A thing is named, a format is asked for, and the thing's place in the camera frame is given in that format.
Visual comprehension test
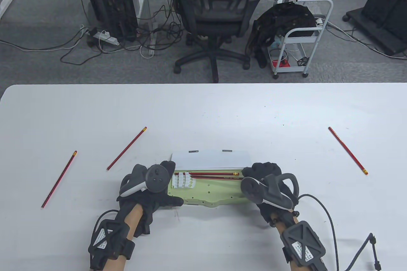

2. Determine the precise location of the person's left hand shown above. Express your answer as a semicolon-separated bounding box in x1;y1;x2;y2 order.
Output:
117;160;184;236

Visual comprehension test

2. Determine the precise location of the person's right hand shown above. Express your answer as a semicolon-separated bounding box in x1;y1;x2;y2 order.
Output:
243;162;300;228

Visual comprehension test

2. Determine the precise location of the green panda pencil case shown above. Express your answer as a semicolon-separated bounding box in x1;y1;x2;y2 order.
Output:
167;149;259;207

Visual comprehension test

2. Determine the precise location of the person's left forearm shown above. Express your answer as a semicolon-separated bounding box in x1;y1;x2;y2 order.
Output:
91;204;143;271

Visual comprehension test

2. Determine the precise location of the grey motion controller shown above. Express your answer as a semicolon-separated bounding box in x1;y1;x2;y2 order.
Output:
119;162;171;197
240;173;300;210

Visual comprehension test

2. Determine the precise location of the white rolling cart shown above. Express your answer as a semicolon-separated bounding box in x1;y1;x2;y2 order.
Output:
272;0;334;79

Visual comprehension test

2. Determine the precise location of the black backpack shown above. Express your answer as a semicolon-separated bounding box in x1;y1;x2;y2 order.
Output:
246;2;317;69

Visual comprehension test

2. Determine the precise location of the black mesh office chair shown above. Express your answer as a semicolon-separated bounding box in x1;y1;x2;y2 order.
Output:
169;0;264;83

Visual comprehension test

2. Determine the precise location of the white power strip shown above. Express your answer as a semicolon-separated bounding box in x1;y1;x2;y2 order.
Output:
87;28;121;46

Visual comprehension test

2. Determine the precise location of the black wheeled stand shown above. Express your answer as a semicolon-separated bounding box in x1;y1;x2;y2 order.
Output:
343;0;407;57

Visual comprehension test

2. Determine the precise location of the white table foot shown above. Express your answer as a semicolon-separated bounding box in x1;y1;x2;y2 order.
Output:
0;0;14;20

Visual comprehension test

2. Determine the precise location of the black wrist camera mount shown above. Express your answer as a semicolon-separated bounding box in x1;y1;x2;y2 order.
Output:
281;221;328;271
88;219;135;270

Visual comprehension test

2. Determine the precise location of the tangle of floor cables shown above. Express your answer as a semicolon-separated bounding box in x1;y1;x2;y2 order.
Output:
0;6;190;65

